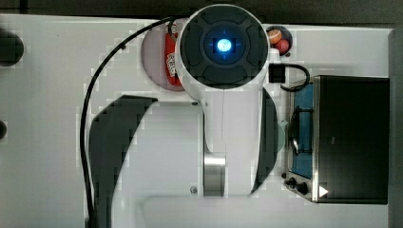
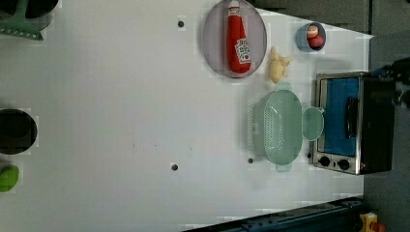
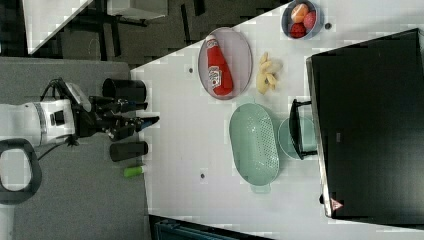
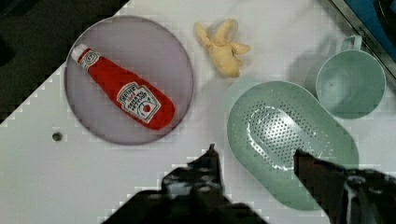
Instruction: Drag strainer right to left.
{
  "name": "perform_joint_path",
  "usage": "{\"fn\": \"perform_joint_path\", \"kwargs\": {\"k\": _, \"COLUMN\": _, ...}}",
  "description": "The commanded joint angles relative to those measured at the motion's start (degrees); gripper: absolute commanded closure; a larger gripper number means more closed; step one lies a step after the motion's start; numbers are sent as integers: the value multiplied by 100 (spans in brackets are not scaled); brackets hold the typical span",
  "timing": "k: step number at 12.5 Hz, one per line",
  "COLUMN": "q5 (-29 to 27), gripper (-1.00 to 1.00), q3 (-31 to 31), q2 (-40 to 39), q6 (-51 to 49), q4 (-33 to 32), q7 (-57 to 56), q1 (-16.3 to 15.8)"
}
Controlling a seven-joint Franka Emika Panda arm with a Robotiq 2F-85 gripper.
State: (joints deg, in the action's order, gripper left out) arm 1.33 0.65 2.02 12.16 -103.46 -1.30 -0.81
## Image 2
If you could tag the green oval plastic strainer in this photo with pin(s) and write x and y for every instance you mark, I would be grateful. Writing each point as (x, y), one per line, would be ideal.
(275, 127)

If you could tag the red ketchup bottle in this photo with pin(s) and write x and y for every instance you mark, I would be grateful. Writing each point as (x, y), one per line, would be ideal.
(237, 46)

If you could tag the grey round plate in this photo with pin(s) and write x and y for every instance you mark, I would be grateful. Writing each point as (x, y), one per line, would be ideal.
(214, 37)

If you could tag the yellow plush banana bunch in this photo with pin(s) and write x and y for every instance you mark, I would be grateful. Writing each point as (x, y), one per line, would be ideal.
(278, 67)

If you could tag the green plastic cup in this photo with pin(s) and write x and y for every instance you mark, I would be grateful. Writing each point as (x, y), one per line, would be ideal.
(313, 123)

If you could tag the blue bowl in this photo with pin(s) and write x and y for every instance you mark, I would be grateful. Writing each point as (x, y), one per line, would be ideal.
(302, 40)

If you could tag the red toy apple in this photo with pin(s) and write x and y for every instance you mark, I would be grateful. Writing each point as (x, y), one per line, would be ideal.
(315, 42)

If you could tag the orange toy fruit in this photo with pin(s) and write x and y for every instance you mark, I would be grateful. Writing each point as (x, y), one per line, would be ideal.
(312, 31)

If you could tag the black toaster oven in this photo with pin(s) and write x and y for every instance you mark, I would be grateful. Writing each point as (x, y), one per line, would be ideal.
(359, 119)

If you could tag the black round object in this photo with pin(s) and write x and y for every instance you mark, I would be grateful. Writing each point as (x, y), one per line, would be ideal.
(18, 131)

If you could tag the yellow red emergency button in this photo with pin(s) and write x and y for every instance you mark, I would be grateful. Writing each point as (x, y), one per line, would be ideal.
(371, 223)

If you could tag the green toy fruit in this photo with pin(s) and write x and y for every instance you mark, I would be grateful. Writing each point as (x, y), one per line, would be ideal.
(9, 176)

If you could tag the green plastic rack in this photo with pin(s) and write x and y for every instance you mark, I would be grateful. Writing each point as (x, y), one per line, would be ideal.
(19, 26)

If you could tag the blue metal frame rail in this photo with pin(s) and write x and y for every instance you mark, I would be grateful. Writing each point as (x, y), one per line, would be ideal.
(335, 216)

